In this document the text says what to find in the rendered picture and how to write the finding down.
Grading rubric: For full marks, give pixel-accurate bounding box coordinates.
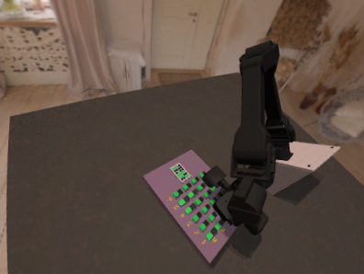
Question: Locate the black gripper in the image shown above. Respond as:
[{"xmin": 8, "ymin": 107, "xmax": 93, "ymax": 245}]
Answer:
[{"xmin": 202, "ymin": 166, "xmax": 268, "ymax": 235}]

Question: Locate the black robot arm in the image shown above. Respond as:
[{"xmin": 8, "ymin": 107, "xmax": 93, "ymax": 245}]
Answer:
[{"xmin": 212, "ymin": 40, "xmax": 296, "ymax": 226}]

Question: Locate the mauve switch panel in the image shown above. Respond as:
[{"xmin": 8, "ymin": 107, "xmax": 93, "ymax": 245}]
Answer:
[{"xmin": 142, "ymin": 149, "xmax": 237, "ymax": 264}]

